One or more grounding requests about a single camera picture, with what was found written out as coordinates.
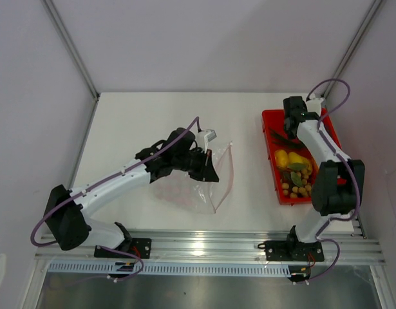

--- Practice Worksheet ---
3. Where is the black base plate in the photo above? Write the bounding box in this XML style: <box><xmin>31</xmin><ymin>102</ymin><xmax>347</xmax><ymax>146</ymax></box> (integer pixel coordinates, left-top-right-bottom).
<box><xmin>257</xmin><ymin>240</ymin><xmax>325</xmax><ymax>262</ymax></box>
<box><xmin>94</xmin><ymin>238</ymin><xmax>152</xmax><ymax>259</ymax></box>

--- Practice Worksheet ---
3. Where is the right aluminium frame post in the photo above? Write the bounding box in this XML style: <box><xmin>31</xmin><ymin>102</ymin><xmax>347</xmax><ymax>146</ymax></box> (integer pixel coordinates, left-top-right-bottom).
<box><xmin>319</xmin><ymin>0</ymin><xmax>388</xmax><ymax>100</ymax></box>

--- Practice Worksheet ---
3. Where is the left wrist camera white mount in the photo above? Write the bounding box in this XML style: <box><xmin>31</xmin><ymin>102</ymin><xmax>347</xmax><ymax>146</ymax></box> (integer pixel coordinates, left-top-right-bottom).
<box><xmin>196</xmin><ymin>129</ymin><xmax>217</xmax><ymax>152</ymax></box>

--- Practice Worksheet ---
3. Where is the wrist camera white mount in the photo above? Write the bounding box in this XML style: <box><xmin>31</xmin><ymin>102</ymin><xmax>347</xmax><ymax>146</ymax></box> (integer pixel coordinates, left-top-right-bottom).
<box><xmin>306</xmin><ymin>97</ymin><xmax>325</xmax><ymax>118</ymax></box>
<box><xmin>196</xmin><ymin>129</ymin><xmax>217</xmax><ymax>152</ymax></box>

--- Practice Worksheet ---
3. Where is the yellow toy ginger root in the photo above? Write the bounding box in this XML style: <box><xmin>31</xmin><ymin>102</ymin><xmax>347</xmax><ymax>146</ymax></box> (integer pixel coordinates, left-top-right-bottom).
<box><xmin>274</xmin><ymin>149</ymin><xmax>289</xmax><ymax>169</ymax></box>

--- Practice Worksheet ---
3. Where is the white slotted cable duct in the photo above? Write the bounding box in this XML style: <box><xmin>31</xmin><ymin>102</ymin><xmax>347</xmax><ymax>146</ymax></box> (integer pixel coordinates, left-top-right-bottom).
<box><xmin>48</xmin><ymin>260</ymin><xmax>290</xmax><ymax>277</ymax></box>

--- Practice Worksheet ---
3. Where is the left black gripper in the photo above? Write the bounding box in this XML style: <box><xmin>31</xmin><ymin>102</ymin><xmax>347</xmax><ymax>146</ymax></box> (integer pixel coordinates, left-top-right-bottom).
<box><xmin>173</xmin><ymin>147</ymin><xmax>219</xmax><ymax>182</ymax></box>

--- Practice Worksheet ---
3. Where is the left aluminium frame post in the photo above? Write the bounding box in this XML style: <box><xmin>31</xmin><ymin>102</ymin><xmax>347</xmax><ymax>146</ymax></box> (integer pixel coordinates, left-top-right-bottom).
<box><xmin>41</xmin><ymin>0</ymin><xmax>100</xmax><ymax>101</ymax></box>

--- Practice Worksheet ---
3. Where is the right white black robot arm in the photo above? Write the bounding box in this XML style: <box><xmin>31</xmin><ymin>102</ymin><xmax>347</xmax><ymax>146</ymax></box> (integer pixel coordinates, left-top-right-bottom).
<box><xmin>283</xmin><ymin>96</ymin><xmax>365</xmax><ymax>260</ymax></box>

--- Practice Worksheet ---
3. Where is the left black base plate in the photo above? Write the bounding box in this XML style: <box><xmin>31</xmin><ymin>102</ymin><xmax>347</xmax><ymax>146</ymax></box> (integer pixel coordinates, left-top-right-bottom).
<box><xmin>94</xmin><ymin>238</ymin><xmax>152</xmax><ymax>259</ymax></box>

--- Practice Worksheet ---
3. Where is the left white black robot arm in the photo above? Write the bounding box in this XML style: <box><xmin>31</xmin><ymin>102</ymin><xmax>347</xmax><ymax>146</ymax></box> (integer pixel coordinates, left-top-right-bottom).
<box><xmin>44</xmin><ymin>127</ymin><xmax>219</xmax><ymax>258</ymax></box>

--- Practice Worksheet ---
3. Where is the clear pink zip top bag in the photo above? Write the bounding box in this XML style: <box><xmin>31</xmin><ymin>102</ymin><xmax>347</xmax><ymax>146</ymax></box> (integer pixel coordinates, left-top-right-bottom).
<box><xmin>151</xmin><ymin>141</ymin><xmax>234</xmax><ymax>214</ymax></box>

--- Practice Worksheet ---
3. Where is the red plastic tray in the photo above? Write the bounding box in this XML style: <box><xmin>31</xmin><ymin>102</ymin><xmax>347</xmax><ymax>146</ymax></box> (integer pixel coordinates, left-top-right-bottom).
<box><xmin>261</xmin><ymin>108</ymin><xmax>342</xmax><ymax>206</ymax></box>

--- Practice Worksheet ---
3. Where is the yellow toy pepper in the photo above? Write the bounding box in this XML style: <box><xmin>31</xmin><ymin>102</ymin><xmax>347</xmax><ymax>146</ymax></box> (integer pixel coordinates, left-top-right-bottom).
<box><xmin>287</xmin><ymin>152</ymin><xmax>313</xmax><ymax>175</ymax></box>

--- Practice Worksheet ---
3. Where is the longan bunch with leaves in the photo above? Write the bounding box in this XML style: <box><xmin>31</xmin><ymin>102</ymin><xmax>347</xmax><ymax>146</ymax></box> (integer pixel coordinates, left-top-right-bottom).
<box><xmin>278</xmin><ymin>163</ymin><xmax>314</xmax><ymax>199</ymax></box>

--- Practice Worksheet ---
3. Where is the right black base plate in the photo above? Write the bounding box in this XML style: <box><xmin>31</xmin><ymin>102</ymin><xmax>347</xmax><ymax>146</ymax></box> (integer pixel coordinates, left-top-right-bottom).
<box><xmin>257</xmin><ymin>240</ymin><xmax>325</xmax><ymax>262</ymax></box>

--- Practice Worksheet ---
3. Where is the aluminium frame post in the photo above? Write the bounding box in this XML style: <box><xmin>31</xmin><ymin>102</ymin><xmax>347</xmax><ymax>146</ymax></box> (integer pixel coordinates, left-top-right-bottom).
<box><xmin>41</xmin><ymin>0</ymin><xmax>100</xmax><ymax>101</ymax></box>
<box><xmin>319</xmin><ymin>0</ymin><xmax>388</xmax><ymax>100</ymax></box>

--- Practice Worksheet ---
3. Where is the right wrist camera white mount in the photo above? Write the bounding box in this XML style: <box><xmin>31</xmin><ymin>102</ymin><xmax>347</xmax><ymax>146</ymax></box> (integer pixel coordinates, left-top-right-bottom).
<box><xmin>306</xmin><ymin>97</ymin><xmax>325</xmax><ymax>118</ymax></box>

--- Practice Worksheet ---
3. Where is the aluminium mounting rail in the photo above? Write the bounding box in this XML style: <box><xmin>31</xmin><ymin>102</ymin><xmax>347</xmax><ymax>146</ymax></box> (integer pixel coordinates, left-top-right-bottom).
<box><xmin>35</xmin><ymin>227</ymin><xmax>387</xmax><ymax>265</ymax></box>

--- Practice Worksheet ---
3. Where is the green scallion toy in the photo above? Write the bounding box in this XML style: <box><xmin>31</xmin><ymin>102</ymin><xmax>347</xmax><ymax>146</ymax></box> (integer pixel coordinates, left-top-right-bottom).
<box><xmin>269</xmin><ymin>128</ymin><xmax>306</xmax><ymax>150</ymax></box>

